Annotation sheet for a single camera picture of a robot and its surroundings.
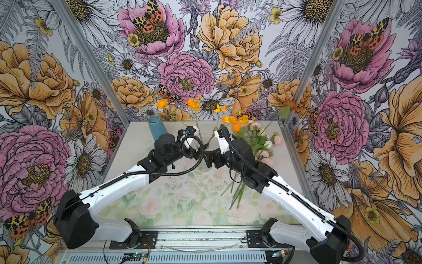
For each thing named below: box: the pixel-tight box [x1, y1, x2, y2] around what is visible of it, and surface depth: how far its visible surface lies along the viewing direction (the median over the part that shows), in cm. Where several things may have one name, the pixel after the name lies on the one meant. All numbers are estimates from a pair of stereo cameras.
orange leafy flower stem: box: [259, 100, 297, 136], surface depth 113 cm
